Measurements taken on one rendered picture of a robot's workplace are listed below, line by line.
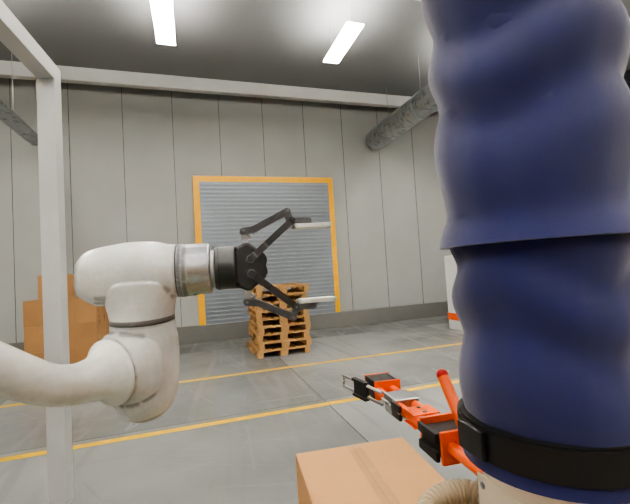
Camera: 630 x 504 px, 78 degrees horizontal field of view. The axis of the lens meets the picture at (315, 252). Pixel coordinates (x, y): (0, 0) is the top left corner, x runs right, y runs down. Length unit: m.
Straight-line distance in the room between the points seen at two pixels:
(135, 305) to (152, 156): 9.59
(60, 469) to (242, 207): 7.39
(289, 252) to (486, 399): 9.49
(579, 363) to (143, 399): 0.59
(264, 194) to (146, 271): 9.38
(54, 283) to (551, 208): 3.20
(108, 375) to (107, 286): 0.13
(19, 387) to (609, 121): 0.72
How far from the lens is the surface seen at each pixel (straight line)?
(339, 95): 10.91
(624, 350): 0.53
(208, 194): 9.84
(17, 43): 3.32
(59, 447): 3.55
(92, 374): 0.64
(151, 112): 10.56
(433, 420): 0.87
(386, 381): 1.11
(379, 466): 1.42
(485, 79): 0.52
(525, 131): 0.49
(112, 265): 0.67
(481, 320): 0.52
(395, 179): 11.53
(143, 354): 0.66
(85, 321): 7.28
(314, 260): 10.09
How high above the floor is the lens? 1.58
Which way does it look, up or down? 2 degrees up
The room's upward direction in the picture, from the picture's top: 3 degrees counter-clockwise
